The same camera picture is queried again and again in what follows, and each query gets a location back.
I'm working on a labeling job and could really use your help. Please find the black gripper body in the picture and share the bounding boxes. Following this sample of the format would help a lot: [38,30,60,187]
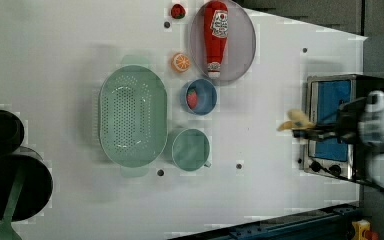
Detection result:
[335,97,366,144]

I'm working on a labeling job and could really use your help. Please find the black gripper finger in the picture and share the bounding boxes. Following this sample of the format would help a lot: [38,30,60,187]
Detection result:
[293,122,335,131]
[292,130,336,140]

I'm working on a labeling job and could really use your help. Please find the yellow plush peeled banana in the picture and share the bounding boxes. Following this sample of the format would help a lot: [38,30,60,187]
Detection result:
[277,109,313,131]

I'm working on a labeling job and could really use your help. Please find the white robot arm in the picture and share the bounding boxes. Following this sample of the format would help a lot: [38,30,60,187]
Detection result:
[278,90,384,189]

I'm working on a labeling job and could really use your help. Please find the green mug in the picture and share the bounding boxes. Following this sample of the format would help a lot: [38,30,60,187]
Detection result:
[165,128,211,172]

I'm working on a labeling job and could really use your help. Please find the black toaster oven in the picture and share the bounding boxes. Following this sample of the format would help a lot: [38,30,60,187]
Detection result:
[297,74,384,182]

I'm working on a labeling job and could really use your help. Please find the yellow red emergency button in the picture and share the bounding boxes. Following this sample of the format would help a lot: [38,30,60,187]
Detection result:
[352,220,379,240]

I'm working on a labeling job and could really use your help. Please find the blue bowl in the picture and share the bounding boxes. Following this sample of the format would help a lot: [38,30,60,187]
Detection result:
[179,79,217,116]

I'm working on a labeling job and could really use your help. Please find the grey round plate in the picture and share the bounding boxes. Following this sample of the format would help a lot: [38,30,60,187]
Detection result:
[189,0,256,81]

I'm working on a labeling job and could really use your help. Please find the red plush strawberry in bowl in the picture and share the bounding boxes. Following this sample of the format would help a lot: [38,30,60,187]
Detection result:
[186,88,198,109]

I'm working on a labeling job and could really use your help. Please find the plush orange slice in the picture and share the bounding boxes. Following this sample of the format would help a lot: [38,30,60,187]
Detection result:
[171,53,191,73]

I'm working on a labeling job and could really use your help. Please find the red plush ketchup bottle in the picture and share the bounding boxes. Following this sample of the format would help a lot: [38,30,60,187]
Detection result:
[204,0,229,79]

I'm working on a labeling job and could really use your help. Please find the green perforated colander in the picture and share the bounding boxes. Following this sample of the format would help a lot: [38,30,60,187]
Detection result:
[98,55,168,178]

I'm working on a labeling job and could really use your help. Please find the green spatula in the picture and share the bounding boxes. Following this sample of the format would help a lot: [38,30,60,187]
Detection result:
[0,168,25,240]

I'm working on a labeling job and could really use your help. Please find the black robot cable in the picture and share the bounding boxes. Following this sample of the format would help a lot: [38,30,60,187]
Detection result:
[343,174,384,209]

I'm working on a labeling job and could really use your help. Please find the blue metal frame rail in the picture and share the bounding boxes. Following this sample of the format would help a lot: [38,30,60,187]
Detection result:
[171,204,362,240]

